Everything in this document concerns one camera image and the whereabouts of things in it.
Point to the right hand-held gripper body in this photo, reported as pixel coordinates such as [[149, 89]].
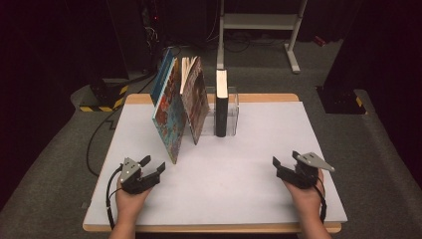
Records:
[[305, 176]]

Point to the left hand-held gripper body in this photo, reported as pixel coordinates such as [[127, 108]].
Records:
[[132, 181]]

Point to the colourful teal-spined picture book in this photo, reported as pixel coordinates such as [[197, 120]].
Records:
[[169, 126]]

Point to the clear acrylic book rack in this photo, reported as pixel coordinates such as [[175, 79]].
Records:
[[233, 113]]

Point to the purple paperback book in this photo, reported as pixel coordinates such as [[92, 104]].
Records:
[[197, 103]]

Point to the black hardcover book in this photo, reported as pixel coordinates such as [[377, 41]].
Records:
[[221, 113]]

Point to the blue picture book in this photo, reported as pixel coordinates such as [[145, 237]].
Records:
[[161, 76]]

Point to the person's left hand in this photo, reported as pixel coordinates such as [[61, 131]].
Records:
[[129, 205]]

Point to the person's right hand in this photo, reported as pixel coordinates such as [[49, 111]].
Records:
[[308, 200]]

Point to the black yellow-striped stand base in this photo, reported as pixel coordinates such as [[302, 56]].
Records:
[[106, 96], [341, 101]]

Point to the small red floor object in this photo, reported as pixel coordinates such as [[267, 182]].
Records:
[[319, 41]]

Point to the black equipment cabinet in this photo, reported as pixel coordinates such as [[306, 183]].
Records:
[[132, 36]]

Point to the white metal stand frame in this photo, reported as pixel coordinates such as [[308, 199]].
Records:
[[258, 21]]

